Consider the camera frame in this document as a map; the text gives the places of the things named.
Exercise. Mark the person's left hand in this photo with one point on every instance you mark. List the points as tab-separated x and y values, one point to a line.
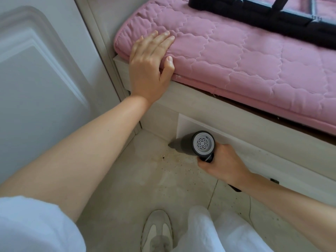
144	73

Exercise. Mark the person's right hand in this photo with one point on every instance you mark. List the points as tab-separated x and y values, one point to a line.
225	166

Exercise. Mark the person's left middle finger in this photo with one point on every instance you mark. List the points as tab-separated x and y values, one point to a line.
158	41

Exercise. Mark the person's right fingers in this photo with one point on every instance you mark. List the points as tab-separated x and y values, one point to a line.
210	167

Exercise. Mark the person's left thumb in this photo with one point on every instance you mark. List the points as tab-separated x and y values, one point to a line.
168	68

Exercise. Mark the person's left little finger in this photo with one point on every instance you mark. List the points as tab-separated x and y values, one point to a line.
137	44

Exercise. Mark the grey handheld vacuum cleaner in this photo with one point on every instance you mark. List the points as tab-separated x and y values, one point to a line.
202	144

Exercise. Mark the person's right forearm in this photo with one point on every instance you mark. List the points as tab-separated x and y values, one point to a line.
286	204

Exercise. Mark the person's left forearm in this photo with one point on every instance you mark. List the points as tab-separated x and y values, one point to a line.
78	154

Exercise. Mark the scattered dirt crumbs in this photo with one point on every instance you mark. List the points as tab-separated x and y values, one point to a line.
181	165

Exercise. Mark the white wooden bed base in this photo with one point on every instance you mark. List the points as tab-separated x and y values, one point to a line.
262	144

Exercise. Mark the white trousers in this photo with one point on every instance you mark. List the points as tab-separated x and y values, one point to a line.
223	233

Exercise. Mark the pink quilted mattress pad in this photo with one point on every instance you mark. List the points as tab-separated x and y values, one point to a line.
249	62

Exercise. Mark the white sneaker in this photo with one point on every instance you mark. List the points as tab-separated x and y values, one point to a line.
157	230

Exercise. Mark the white panelled door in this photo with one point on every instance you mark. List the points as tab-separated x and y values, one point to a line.
39	89

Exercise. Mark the white shirt sleeve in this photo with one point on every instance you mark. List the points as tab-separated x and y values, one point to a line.
34	228

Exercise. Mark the white door frame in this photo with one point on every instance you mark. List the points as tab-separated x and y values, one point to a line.
105	49

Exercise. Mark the black folding metal frame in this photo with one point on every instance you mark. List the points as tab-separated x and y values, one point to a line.
262	13

